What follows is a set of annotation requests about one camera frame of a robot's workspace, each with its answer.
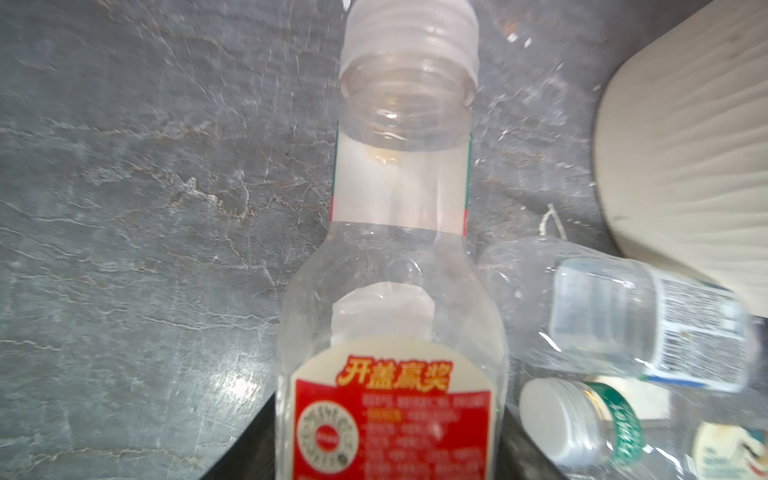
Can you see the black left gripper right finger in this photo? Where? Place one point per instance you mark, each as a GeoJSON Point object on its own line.
{"type": "Point", "coordinates": [518, 458]}

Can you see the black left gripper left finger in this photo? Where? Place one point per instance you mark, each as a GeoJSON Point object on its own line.
{"type": "Point", "coordinates": [252, 455]}

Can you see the clear bottle red label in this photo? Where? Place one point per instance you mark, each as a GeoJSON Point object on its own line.
{"type": "Point", "coordinates": [392, 358]}

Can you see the cream ribbed waste bin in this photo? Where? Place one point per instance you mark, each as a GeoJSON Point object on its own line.
{"type": "Point", "coordinates": [680, 151]}

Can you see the clear bottle white barcode label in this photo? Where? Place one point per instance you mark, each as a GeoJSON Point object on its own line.
{"type": "Point", "coordinates": [573, 309]}

